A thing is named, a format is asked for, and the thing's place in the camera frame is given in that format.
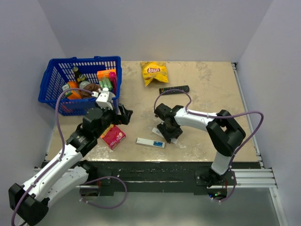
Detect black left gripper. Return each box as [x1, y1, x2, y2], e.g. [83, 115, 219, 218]
[95, 102, 132, 138]

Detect white remote battery cover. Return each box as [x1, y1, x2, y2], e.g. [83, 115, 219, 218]
[151, 127, 178, 144]

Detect white remote control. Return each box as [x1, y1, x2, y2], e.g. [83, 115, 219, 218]
[136, 137, 165, 148]

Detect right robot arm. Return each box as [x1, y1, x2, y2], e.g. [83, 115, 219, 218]
[154, 104, 246, 187]

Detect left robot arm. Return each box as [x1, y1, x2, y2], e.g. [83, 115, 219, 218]
[8, 104, 133, 226]

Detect black TV remote control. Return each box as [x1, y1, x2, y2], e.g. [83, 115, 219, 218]
[159, 85, 190, 95]

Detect pink orange candy box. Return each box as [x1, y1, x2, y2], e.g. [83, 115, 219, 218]
[101, 124, 126, 150]

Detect orange green snack box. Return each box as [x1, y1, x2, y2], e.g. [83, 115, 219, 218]
[97, 69, 117, 90]

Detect brown round package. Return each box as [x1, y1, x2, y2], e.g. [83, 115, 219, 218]
[80, 83, 101, 99]

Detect blue plastic shopping basket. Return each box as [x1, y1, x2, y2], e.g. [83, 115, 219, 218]
[38, 56, 122, 116]

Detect yellow Lays chips bag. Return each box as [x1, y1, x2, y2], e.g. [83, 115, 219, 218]
[140, 61, 169, 87]

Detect orange juice carton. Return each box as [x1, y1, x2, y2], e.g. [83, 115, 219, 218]
[62, 81, 81, 99]

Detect dark glass bottle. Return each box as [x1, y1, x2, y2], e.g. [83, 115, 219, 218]
[72, 66, 90, 89]

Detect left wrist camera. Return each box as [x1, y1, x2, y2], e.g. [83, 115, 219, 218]
[92, 88, 115, 110]

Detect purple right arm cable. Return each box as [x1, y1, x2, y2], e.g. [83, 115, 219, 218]
[154, 89, 264, 203]

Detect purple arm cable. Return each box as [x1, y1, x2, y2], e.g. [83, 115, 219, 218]
[11, 88, 95, 226]
[154, 89, 264, 203]

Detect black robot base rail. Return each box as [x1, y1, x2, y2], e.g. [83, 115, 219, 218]
[78, 160, 235, 196]

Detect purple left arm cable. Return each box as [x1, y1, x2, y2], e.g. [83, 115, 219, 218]
[11, 88, 95, 226]

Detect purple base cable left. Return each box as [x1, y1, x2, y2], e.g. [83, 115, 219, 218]
[79, 176, 128, 209]

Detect aluminium frame rail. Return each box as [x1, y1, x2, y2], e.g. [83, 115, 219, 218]
[231, 63, 288, 226]

